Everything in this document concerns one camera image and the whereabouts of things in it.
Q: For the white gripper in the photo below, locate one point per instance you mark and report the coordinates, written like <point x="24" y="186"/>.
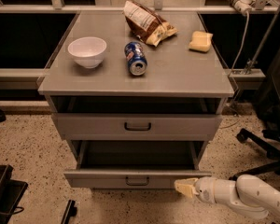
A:
<point x="206" y="190"/>

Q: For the grey drawer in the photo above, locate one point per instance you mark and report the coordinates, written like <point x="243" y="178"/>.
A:
<point x="134" y="164"/>
<point x="136" y="127"/>

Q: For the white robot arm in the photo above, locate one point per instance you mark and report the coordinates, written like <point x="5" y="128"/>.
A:
<point x="248" y="196"/>

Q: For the grey metal drawer cabinet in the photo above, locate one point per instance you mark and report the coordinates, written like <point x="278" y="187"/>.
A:
<point x="177" y="81"/>

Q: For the black office chair base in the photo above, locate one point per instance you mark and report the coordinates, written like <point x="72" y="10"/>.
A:
<point x="271" y="152"/>

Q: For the blue soda can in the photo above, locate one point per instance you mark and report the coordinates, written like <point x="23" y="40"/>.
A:
<point x="136" y="59"/>

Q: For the yellow sponge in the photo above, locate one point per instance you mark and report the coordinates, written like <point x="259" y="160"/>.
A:
<point x="200" y="41"/>

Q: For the brown chip bag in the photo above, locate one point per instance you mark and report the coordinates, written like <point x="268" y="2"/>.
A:
<point x="146" y="24"/>

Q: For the white bowl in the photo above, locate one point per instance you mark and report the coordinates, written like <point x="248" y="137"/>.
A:
<point x="88" y="51"/>

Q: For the black bin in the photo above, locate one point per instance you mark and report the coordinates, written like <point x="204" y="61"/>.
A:
<point x="11" y="192"/>

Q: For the white power strip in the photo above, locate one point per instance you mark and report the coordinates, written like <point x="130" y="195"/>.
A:
<point x="242" y="6"/>

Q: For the black floor bracket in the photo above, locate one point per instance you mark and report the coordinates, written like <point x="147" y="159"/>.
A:
<point x="70" y="211"/>

